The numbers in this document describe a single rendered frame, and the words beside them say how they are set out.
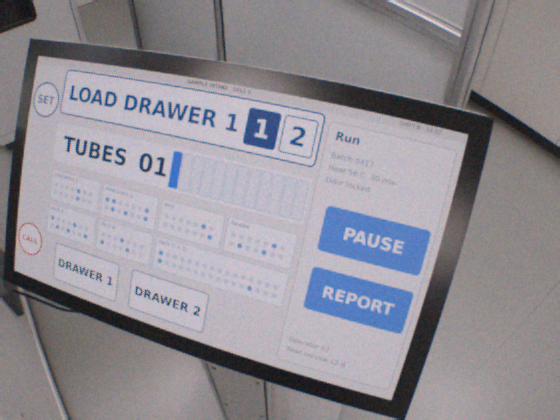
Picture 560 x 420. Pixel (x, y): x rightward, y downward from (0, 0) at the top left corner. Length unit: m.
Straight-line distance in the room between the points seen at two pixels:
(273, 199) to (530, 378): 1.42
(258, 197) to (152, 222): 0.12
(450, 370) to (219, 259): 1.26
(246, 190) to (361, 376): 0.22
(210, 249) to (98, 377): 1.21
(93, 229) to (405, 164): 0.34
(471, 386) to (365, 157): 1.29
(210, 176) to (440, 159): 0.22
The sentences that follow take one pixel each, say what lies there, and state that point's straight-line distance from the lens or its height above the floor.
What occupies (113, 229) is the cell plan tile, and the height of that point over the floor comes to 1.05.
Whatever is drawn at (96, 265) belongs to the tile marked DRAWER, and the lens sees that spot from 0.54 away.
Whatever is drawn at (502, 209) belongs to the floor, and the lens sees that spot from 2.14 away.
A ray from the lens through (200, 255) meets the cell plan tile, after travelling 0.47.
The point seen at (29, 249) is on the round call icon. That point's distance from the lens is 0.60.
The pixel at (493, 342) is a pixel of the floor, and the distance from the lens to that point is 1.73.
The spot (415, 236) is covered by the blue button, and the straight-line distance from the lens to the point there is 0.42.
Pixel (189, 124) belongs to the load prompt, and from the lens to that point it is 0.46.
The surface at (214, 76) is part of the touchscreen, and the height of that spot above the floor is 1.19.
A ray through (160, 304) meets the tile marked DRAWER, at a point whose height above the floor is 1.00.
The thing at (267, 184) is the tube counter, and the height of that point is 1.12.
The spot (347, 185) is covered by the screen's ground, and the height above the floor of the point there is 1.13.
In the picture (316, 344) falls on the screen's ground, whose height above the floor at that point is 1.01.
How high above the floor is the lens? 1.43
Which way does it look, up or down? 49 degrees down
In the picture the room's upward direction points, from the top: 1 degrees clockwise
